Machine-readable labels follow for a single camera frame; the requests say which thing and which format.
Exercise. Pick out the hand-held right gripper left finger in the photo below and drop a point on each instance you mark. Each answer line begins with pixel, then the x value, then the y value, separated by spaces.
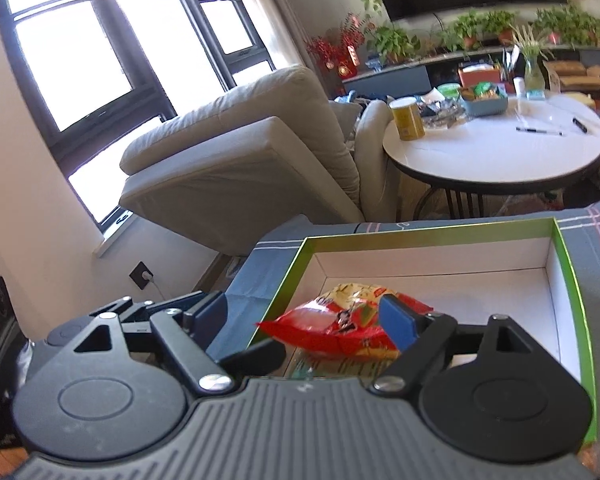
pixel 212 312

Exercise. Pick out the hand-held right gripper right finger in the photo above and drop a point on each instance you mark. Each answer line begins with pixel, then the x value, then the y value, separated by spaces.
pixel 399 322

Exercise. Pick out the large red snack packet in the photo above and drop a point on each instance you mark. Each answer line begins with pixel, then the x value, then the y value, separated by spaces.
pixel 330 331

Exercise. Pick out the green cardboard box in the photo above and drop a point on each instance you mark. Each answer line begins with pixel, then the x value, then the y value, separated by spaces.
pixel 430 260

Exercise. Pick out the person's left hand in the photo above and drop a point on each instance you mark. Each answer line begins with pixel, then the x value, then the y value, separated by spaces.
pixel 0 465

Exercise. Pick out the beige recliner armchair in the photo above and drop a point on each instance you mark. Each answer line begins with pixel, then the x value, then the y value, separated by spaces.
pixel 240 160

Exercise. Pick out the round white table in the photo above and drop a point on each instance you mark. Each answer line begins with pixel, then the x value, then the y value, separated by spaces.
pixel 505 155

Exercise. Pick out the yellow can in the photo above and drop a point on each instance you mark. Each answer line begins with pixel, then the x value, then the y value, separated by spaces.
pixel 407 120

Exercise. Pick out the blue striped cloth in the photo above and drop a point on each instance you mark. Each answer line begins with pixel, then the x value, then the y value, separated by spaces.
pixel 595 260

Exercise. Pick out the pile of silver wrappers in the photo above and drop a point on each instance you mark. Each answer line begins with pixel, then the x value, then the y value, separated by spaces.
pixel 442 112

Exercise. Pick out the blue basket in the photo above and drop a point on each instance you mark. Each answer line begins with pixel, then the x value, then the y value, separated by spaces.
pixel 485 108

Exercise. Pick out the black and white pen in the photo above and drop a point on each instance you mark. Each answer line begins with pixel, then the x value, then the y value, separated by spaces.
pixel 537 131

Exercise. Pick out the green white packet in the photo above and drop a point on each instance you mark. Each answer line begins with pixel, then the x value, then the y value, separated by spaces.
pixel 450 91

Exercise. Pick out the dark tv cabinet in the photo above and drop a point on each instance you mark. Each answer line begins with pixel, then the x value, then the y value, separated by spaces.
pixel 405 77

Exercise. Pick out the red box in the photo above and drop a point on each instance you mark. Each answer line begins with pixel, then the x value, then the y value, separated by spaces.
pixel 480 76

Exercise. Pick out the white cup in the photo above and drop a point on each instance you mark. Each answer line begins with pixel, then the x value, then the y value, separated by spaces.
pixel 518 86

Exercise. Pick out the small teal box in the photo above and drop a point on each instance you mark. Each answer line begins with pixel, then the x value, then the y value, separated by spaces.
pixel 536 95

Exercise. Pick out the black marker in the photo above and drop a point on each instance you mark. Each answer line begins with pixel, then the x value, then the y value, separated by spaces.
pixel 580 125

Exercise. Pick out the glass vase with grass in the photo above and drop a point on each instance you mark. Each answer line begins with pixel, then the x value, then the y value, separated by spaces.
pixel 532 77

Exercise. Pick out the red flower decoration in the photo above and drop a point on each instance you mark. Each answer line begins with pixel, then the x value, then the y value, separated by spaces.
pixel 337 50

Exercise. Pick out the green potted plant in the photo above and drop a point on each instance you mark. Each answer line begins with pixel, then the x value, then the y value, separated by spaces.
pixel 552 22
pixel 587 27
pixel 502 22
pixel 467 27
pixel 395 42

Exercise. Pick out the dark framed window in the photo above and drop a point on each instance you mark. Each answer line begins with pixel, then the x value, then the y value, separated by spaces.
pixel 70 45

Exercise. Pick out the beige curtain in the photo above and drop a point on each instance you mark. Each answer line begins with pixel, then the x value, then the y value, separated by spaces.
pixel 280 20

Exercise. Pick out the open cardboard box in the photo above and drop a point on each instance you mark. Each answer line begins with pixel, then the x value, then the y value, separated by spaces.
pixel 575 75

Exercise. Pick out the black wall outlet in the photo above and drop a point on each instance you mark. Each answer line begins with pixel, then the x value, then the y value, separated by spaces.
pixel 141 275

